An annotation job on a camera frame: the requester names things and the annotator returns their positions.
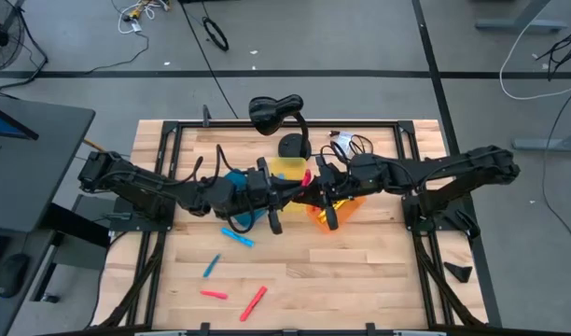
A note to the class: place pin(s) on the blue plastic bin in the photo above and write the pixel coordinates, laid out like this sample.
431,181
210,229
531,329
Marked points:
236,179

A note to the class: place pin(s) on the slim blue marker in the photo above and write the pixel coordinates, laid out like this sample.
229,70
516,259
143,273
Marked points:
211,265

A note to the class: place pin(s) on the black table clamp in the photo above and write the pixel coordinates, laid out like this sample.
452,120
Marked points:
206,116
204,326
371,326

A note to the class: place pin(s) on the black triangular bracket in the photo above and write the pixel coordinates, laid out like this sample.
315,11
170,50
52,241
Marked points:
459,273

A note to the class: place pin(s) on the grey desk foot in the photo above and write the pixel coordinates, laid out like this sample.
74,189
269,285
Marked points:
519,25
547,144

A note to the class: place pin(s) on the black computer mouse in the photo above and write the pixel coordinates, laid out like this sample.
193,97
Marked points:
12,275

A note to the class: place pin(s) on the black aluminium table frame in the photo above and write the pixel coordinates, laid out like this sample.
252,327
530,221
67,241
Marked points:
341,124

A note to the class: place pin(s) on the black office desk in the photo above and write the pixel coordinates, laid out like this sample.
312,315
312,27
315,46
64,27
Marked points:
43,177

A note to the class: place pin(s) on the computer monitor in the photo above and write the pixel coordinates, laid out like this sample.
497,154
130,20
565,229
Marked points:
5,126

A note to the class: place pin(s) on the yellow plastic bin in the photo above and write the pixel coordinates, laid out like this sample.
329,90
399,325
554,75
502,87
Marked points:
290,168

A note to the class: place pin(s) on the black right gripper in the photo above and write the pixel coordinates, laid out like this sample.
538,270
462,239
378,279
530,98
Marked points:
346,177

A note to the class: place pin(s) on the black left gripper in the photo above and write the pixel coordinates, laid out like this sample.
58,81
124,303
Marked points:
262,191

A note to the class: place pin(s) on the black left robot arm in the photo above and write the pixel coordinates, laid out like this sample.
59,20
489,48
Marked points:
141,182

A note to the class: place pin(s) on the dark side desk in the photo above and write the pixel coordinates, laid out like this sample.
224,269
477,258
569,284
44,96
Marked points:
15,317

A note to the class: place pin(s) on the black floor fan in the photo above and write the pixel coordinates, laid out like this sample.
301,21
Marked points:
1,46

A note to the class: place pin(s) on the silver edge bracket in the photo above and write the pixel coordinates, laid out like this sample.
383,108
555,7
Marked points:
418,333
159,333

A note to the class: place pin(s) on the black desk lamp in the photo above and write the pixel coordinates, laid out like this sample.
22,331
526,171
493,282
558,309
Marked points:
271,114

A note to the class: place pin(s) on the short pink marker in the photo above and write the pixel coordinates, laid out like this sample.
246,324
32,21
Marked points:
214,295

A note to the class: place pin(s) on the orange plastic bin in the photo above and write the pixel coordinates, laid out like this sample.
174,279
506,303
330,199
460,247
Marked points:
351,210

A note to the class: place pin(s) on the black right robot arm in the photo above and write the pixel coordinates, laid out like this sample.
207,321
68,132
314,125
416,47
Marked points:
453,168

